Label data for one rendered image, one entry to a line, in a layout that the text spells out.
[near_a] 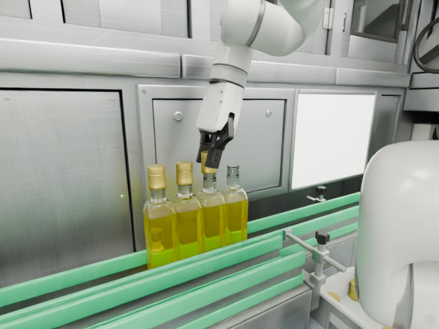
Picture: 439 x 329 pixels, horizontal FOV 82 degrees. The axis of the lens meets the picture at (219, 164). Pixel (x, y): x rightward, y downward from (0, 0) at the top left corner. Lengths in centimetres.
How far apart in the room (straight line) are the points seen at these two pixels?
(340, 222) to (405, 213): 64
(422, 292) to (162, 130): 54
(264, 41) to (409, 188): 35
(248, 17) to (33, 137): 48
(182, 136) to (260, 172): 28
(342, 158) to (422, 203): 86
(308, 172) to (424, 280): 68
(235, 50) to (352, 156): 73
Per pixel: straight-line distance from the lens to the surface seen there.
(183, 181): 52
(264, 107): 77
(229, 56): 53
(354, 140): 110
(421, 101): 139
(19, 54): 62
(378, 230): 23
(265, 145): 79
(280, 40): 49
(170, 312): 49
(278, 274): 58
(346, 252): 91
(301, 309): 67
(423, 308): 30
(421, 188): 22
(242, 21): 47
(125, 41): 65
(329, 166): 102
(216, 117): 49
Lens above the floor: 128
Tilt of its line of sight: 14 degrees down
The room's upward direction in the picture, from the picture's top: straight up
